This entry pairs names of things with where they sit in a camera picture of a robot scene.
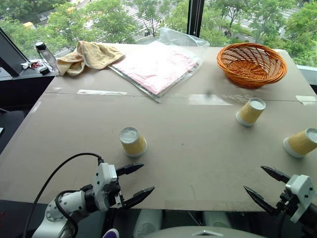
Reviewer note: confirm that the white rounded robot leg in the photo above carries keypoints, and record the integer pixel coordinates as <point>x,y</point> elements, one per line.
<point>147,224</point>
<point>218,219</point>

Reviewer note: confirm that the black side desk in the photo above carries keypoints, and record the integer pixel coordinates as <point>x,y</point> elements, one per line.
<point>22,86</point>

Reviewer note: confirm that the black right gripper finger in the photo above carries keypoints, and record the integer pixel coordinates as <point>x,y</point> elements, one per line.
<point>276,174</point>
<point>260,199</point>

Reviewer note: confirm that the clear bottle with black cap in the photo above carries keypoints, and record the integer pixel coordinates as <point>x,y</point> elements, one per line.
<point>47,57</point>

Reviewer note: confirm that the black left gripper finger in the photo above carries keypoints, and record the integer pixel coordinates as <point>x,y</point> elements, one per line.
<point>128,168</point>
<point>138,196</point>

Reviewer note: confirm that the yellow ribbed paper cup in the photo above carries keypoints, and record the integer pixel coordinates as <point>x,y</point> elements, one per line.
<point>250,112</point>
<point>299,145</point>
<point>133,146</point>

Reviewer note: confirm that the black window frame post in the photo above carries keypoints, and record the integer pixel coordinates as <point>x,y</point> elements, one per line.
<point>195,17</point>

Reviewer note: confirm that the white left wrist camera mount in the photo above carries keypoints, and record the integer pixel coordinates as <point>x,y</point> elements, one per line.
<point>104,178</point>

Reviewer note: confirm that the yellow towel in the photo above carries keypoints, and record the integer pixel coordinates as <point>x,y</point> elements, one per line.
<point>94,55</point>

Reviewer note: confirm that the purple rounded object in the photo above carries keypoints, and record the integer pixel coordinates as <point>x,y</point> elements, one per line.
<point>111,233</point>

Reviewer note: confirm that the black monitor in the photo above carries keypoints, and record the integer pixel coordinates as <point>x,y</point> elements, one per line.
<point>10,54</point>

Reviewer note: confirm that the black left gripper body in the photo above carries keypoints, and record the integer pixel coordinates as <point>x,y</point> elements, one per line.
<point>116,198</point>

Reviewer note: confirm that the small black round object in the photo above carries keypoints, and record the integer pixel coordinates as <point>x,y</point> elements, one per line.
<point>44,70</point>

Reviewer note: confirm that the small red and white items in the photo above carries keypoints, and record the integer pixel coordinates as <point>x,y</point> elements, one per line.
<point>31,65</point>

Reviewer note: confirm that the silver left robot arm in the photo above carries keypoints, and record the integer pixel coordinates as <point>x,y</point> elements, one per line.
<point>57,210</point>

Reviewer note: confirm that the orange woven basket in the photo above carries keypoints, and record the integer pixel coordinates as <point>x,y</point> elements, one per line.
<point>251,67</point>

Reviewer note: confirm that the clear bag with pink sheets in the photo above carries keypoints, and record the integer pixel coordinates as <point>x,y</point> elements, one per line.
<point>158,69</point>

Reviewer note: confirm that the clear tape strip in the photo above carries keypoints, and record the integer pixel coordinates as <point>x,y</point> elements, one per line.
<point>307,100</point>
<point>101,92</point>

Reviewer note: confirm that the grey rounded robot body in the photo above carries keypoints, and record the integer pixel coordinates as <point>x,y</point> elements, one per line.
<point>205,233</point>

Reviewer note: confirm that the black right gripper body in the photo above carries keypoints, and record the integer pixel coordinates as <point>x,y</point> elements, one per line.
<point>284,207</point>

